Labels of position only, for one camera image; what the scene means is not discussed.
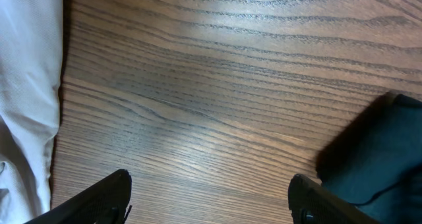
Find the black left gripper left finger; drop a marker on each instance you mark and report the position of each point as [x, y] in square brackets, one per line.
[105, 202]

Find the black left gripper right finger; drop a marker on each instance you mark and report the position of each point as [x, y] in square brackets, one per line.
[310, 203]

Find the black t-shirt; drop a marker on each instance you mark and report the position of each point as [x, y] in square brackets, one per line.
[375, 163]

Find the beige shorts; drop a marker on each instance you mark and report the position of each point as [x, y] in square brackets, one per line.
[31, 61]

